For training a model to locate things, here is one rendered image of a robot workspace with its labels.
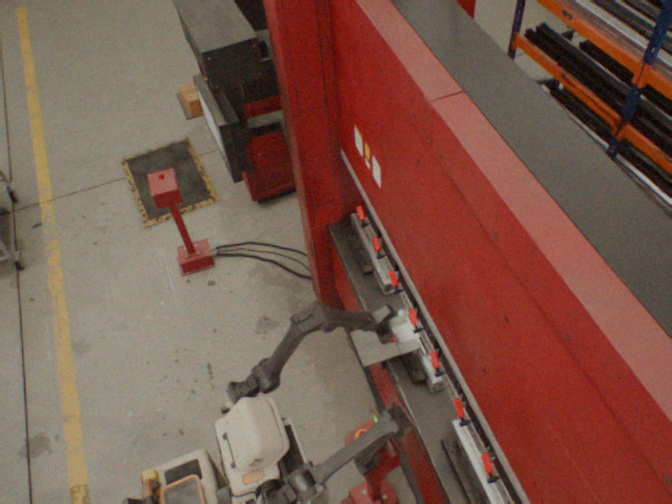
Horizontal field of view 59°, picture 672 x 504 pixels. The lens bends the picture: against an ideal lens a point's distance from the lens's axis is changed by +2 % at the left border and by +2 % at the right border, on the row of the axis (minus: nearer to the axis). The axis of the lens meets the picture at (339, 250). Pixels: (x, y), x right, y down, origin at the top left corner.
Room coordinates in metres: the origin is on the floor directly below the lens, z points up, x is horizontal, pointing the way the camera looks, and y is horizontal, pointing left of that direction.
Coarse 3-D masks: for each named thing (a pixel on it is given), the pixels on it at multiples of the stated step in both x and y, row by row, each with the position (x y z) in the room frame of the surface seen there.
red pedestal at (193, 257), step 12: (156, 180) 2.73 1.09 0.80; (168, 180) 2.72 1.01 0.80; (156, 192) 2.62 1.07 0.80; (168, 192) 2.62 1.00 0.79; (180, 192) 2.72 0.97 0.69; (156, 204) 2.60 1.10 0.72; (168, 204) 2.61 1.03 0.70; (180, 216) 2.70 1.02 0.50; (180, 228) 2.68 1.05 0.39; (204, 240) 2.80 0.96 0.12; (180, 252) 2.71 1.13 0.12; (192, 252) 2.69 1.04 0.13; (204, 252) 2.69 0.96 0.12; (180, 264) 2.61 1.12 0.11; (192, 264) 2.62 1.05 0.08; (204, 264) 2.64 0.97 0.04; (180, 276) 2.59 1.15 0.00
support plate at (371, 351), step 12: (396, 324) 1.38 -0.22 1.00; (360, 336) 1.34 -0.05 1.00; (372, 336) 1.34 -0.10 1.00; (360, 348) 1.28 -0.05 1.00; (372, 348) 1.28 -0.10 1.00; (384, 348) 1.27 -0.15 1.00; (396, 348) 1.26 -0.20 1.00; (408, 348) 1.26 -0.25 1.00; (420, 348) 1.26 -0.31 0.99; (372, 360) 1.22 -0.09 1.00; (384, 360) 1.22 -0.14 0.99
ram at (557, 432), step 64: (384, 128) 1.59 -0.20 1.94; (384, 192) 1.60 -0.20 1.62; (448, 192) 1.12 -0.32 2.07; (448, 256) 1.08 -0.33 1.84; (448, 320) 1.03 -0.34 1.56; (512, 320) 0.76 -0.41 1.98; (512, 384) 0.69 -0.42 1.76; (576, 384) 0.53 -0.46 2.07; (512, 448) 0.61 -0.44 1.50; (576, 448) 0.46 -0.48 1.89
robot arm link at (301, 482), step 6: (300, 474) 0.68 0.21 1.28; (306, 474) 0.68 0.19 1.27; (294, 480) 0.66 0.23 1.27; (300, 480) 0.66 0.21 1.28; (306, 480) 0.66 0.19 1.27; (312, 480) 0.66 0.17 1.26; (288, 486) 0.65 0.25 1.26; (294, 486) 0.65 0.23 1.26; (300, 486) 0.64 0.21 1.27; (306, 486) 0.64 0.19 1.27; (312, 486) 0.64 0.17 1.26; (288, 492) 0.63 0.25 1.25; (294, 492) 0.63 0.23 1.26; (300, 492) 0.62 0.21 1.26; (288, 498) 0.62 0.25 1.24; (294, 498) 0.61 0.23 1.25
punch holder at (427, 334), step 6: (420, 312) 1.23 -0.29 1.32; (420, 318) 1.22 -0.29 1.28; (420, 324) 1.22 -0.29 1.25; (426, 324) 1.17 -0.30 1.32; (426, 330) 1.17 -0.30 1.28; (426, 336) 1.16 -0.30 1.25; (432, 336) 1.12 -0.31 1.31; (426, 342) 1.16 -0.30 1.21; (432, 342) 1.12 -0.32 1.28; (438, 342) 1.10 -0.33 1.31; (432, 348) 1.11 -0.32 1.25; (438, 348) 1.10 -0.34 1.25; (438, 354) 1.11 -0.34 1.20
